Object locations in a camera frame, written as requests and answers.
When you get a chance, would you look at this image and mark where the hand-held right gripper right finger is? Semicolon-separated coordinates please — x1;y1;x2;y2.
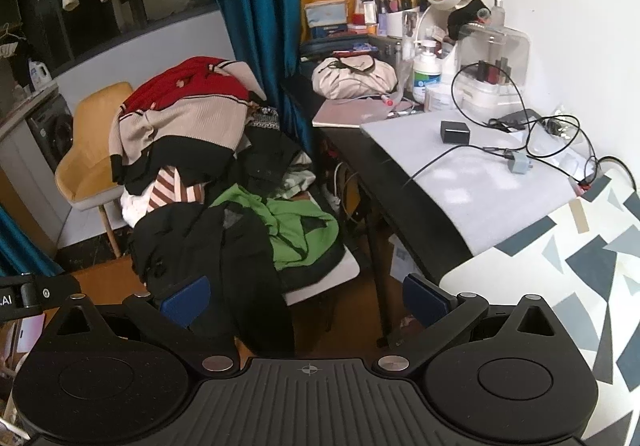
372;272;560;372

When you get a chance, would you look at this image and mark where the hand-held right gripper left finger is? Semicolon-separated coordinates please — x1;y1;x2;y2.
44;275;238;374

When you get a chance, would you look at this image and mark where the red beige black knit sweater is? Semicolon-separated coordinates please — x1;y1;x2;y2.
109;56;268;194

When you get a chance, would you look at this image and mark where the blue curtain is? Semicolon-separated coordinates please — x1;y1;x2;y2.
192;0;313;162
0;203;66;277

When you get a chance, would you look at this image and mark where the black jacket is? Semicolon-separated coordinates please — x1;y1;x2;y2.
127;201;296;357

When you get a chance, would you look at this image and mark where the white stool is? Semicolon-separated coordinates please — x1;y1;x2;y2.
280;191;361;308

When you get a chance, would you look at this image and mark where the brown white striped garment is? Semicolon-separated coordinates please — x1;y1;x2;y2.
146;166;206;214

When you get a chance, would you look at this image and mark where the white desk mat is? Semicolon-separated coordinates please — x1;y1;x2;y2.
360;108;601;257

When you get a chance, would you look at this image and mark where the green garment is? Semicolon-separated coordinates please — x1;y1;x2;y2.
209;183;346;272

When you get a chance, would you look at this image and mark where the yellow chair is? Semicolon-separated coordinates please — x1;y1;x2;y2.
54;81;136;259

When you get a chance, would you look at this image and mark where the black desk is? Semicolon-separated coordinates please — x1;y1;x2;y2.
280;73;473;347

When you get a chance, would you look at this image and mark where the grey power adapter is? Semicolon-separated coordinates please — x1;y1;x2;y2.
505;151;533;175

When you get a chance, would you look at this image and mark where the washing machine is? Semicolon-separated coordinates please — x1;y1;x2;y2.
25;93;76;174

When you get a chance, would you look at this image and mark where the small black box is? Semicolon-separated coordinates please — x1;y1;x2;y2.
440;121;472;145

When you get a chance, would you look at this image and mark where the black patterned garment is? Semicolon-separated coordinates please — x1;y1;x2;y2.
242;103;316;199

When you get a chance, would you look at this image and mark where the white cream jar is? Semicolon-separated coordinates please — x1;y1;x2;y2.
424;83;463;113

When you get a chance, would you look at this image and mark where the pink laptop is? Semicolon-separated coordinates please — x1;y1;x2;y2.
312;96;396;128

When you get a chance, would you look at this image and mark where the black power brick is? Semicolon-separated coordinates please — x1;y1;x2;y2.
487;108;543;132

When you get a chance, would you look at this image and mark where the white detergent bottle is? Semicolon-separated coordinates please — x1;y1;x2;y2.
27;58;53;92

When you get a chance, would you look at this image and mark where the white pump bottle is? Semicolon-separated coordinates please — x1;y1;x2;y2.
411;40;446;104

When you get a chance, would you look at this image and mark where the beige handbag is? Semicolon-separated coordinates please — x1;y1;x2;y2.
311;53;399;100

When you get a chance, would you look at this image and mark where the clear cosmetics organizer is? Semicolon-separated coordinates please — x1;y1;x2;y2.
440;26;532;112

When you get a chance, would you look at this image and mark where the dark makeup case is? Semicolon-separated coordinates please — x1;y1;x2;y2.
300;37;403;64

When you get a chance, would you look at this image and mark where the makeup brush holder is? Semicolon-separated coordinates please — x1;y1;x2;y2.
372;0;426;39

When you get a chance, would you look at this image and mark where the black cloth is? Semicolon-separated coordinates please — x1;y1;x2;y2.
447;0;491;42

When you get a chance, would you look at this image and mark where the light blue box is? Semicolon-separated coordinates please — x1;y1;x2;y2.
304;0;349;41

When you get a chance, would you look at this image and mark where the black cable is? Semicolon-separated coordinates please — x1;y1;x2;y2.
405;61;636;189

